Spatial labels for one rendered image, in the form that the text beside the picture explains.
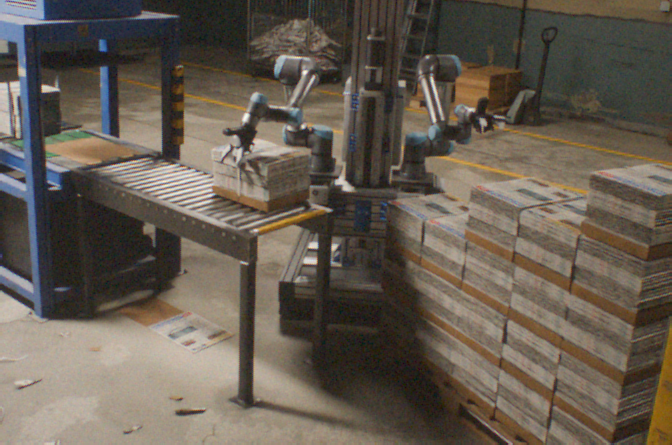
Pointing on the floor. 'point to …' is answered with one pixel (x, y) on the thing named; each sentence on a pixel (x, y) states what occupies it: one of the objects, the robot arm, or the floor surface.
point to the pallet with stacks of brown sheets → (488, 82)
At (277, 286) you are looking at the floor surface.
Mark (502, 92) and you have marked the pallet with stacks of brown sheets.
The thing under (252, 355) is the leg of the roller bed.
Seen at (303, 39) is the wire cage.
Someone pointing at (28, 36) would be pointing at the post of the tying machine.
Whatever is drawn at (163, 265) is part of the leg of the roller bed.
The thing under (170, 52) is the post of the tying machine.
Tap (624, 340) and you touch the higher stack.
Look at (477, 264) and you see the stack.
